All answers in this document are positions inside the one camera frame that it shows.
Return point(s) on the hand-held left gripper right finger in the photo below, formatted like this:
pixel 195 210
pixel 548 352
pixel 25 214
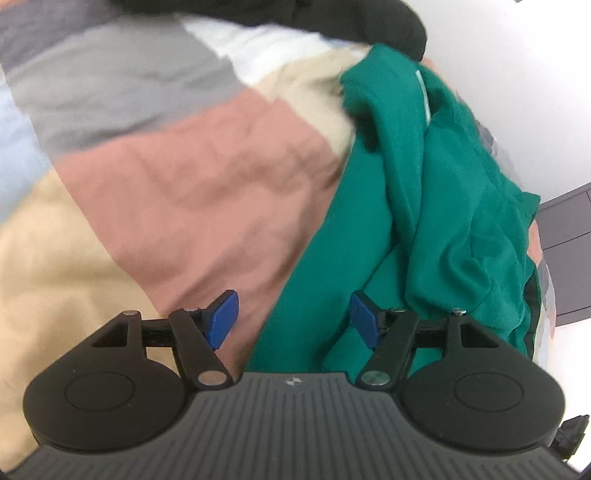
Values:
pixel 364 321

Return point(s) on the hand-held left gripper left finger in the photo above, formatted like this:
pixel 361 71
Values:
pixel 222 318

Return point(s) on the green hoodie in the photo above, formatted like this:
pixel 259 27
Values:
pixel 438 207

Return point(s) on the patchwork bed cover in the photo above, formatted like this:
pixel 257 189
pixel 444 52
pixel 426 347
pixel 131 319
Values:
pixel 161 184

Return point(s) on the grey door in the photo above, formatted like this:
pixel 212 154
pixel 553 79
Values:
pixel 570 254

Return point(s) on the black puffer jacket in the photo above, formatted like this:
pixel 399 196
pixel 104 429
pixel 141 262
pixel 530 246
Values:
pixel 369 23

